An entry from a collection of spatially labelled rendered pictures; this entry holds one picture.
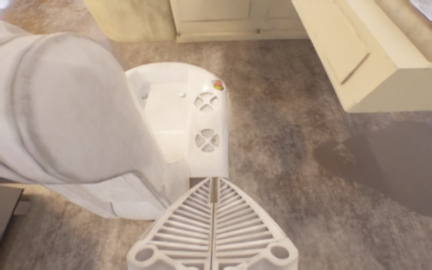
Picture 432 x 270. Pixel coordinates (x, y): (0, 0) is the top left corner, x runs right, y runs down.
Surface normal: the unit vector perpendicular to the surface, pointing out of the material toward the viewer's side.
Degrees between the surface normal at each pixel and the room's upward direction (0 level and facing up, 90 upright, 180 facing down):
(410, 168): 0
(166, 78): 69
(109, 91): 90
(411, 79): 90
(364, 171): 0
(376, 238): 0
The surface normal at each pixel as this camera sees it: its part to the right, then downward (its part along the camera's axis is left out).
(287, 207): -0.02, -0.44
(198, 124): 0.00, 0.20
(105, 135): 1.00, -0.03
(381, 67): -1.00, 0.04
